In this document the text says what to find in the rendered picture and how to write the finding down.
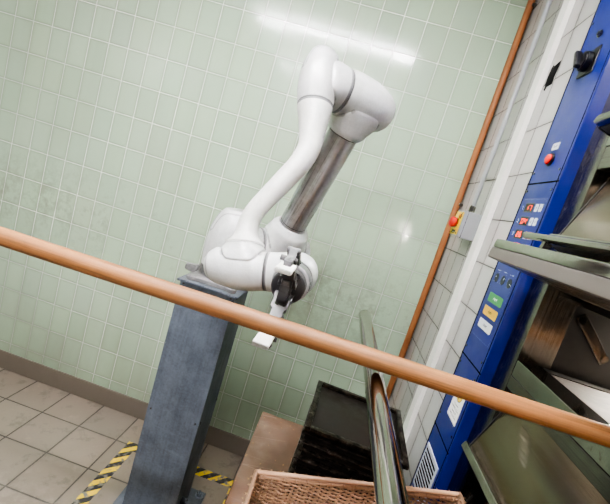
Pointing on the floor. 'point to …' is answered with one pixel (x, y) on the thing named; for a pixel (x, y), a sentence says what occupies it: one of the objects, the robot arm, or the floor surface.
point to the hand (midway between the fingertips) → (272, 307)
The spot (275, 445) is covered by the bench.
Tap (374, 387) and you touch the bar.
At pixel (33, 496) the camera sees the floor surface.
